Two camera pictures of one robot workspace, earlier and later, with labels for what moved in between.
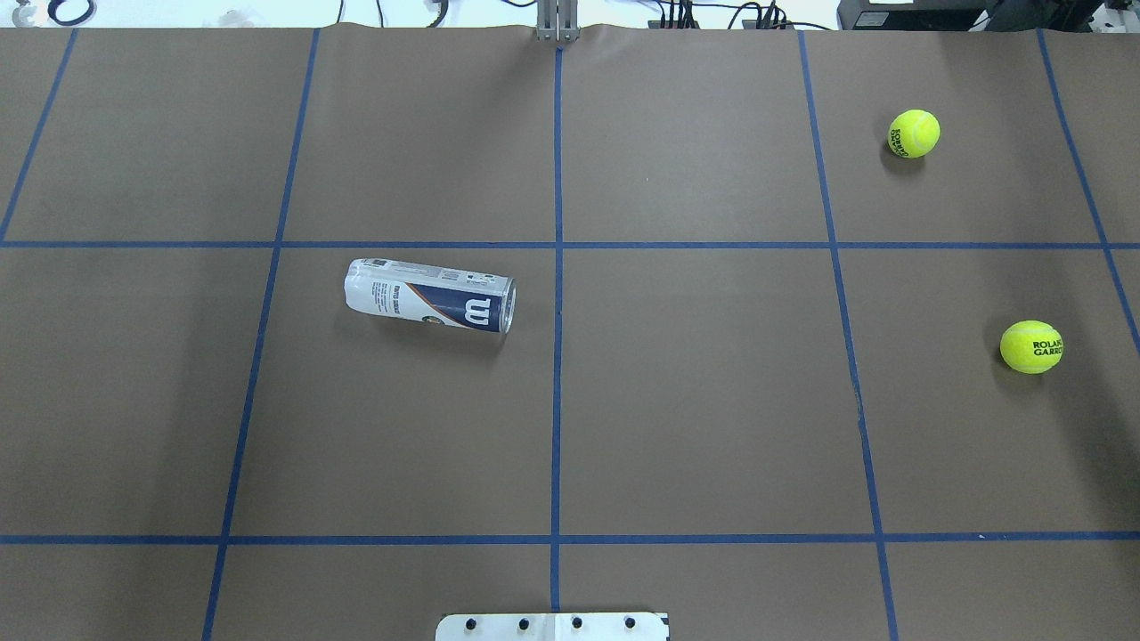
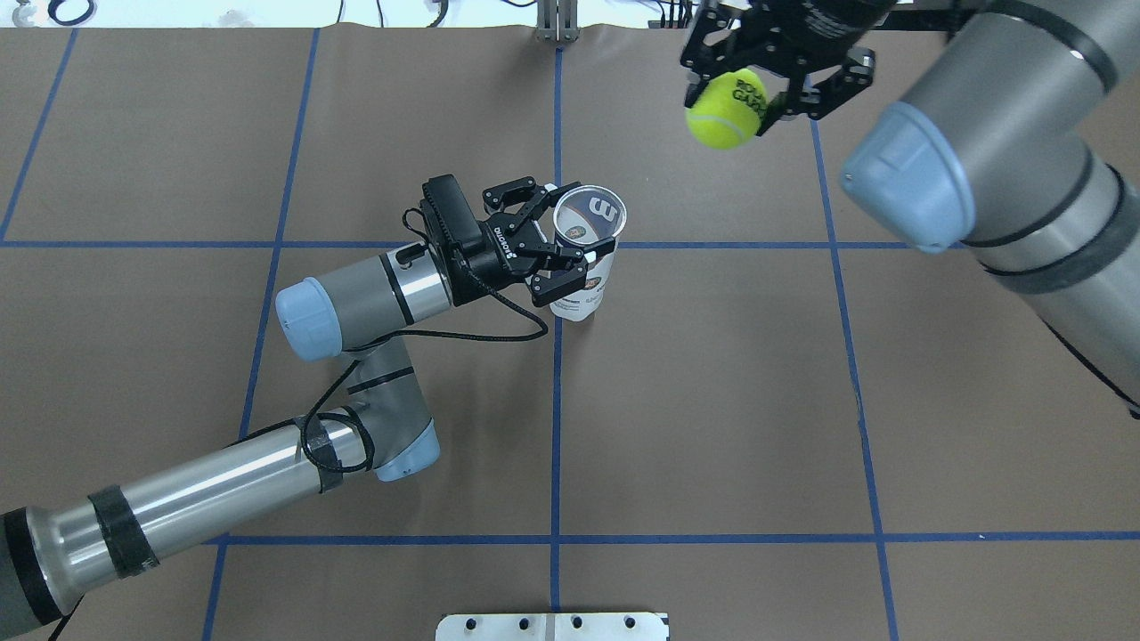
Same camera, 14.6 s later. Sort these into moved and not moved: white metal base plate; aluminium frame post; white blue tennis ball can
Moved: white blue tennis ball can
Not moved: white metal base plate; aluminium frame post
